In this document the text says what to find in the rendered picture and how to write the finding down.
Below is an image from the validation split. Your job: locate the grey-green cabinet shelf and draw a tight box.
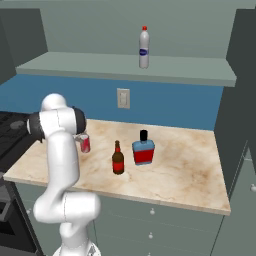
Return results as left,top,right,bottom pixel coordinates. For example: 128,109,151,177
15,50,238,88

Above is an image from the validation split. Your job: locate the grey open cabinet door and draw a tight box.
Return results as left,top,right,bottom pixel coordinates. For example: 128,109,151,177
213,7,256,198
0,7,49,86

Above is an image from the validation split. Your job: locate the blue flat bottle red label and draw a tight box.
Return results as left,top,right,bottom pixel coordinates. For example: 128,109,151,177
131,129,156,167

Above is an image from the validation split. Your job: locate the brown beer bottle red label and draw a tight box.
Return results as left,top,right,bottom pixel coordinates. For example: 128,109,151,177
111,139,125,176

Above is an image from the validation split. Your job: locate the red soda can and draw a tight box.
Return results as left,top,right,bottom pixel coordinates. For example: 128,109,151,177
75,132,92,154

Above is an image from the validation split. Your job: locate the white water bottle red cap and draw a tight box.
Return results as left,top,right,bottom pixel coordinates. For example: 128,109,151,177
138,25,151,70

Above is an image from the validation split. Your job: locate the grey-green drawer front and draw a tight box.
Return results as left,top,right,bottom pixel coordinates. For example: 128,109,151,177
94,217,218,256
98,194,225,236

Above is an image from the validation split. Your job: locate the black hob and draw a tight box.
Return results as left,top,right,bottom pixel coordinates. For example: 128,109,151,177
0,111,44,173

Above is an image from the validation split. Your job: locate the grey-green cupboard door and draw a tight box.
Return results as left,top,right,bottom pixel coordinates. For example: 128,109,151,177
14,181,62,256
210,146,256,256

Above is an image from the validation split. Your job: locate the black oven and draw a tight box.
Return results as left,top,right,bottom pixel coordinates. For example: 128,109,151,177
0,171,45,256

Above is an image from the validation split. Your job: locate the white wall outlet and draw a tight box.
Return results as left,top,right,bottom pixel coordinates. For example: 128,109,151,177
116,87,131,110

